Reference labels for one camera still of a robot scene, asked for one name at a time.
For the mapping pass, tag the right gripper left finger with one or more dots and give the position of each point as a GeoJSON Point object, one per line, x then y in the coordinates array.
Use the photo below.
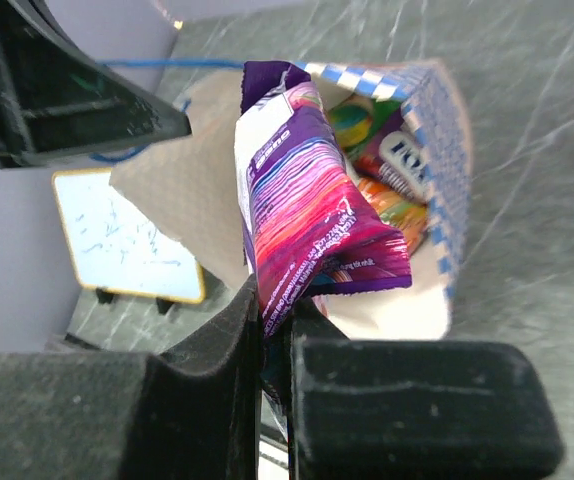
{"type": "Point", "coordinates": [217, 402]}

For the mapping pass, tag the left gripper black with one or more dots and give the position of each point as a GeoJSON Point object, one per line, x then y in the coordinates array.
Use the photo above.
{"type": "Point", "coordinates": [55, 99]}

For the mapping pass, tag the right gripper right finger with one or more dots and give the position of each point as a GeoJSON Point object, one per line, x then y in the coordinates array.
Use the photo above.
{"type": "Point", "coordinates": [306, 320]}

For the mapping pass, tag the purple snack packet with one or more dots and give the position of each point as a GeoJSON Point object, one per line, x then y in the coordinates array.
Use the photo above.
{"type": "Point", "coordinates": [307, 229]}

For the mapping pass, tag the blue checkered paper bag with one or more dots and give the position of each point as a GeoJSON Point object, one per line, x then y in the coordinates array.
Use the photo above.
{"type": "Point", "coordinates": [188, 189]}

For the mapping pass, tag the colourful candy packet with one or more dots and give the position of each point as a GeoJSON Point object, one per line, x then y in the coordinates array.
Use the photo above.
{"type": "Point", "coordinates": [392, 156]}

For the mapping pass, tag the green snack packet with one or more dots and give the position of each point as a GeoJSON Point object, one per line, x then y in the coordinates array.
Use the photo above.
{"type": "Point", "coordinates": [357, 119]}

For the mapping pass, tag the small whiteboard yellow frame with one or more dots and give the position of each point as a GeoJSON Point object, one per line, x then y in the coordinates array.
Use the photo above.
{"type": "Point", "coordinates": [116, 248]}

